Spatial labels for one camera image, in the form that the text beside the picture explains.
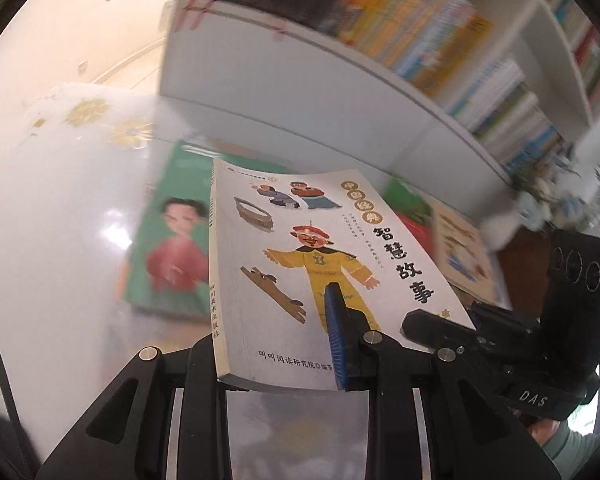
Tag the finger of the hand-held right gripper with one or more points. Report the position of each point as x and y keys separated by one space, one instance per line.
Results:
x=430 y=330

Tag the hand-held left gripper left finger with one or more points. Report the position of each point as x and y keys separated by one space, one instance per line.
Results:
x=202 y=375

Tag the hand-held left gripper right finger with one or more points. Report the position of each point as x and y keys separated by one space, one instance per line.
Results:
x=335 y=335

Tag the white book yellow-robed figure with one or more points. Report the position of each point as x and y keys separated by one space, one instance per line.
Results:
x=280 y=260

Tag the teal green book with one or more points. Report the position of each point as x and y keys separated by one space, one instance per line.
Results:
x=180 y=260

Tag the person's right forearm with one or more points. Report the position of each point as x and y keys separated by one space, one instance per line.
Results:
x=575 y=447

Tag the row of red and teal books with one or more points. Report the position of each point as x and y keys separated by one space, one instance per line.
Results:
x=585 y=55

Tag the row of yellow books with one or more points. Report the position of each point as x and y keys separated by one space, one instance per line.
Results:
x=410 y=25

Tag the person's right hand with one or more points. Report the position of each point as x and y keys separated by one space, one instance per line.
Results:
x=545 y=430

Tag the brown wooden cabinet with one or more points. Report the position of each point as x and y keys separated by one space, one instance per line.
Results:
x=522 y=270

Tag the beige picture book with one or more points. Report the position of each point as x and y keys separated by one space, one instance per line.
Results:
x=460 y=250

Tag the white vase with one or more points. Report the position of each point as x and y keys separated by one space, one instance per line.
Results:
x=500 y=230

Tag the blue artificial flowers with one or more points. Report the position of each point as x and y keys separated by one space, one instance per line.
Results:
x=535 y=205

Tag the bright green book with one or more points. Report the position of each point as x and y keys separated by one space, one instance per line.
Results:
x=405 y=200

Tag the fan-patterned tablecloth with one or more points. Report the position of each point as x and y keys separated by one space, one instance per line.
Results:
x=55 y=210

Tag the white bookshelf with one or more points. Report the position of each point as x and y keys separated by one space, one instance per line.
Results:
x=280 y=80

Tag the red ribbon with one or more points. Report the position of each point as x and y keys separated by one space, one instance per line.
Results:
x=197 y=12
x=280 y=32

